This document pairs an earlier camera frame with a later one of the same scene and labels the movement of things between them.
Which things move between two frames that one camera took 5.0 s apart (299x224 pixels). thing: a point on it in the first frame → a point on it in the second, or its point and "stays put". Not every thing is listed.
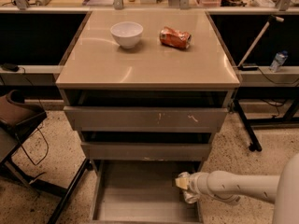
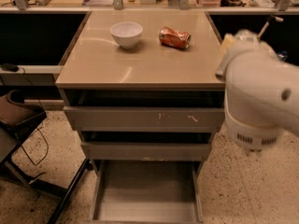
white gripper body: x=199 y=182 → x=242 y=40
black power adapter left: x=10 y=67 stays put
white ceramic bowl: x=127 y=34 stays put
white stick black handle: x=272 y=18 stays put
